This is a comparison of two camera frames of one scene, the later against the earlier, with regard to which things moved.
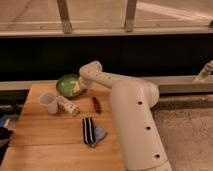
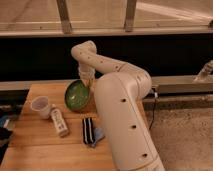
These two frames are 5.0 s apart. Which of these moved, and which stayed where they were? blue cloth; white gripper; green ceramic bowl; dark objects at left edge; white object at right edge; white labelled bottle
Moved: white labelled bottle; green ceramic bowl
Stayed: white object at right edge; dark objects at left edge; white gripper; blue cloth
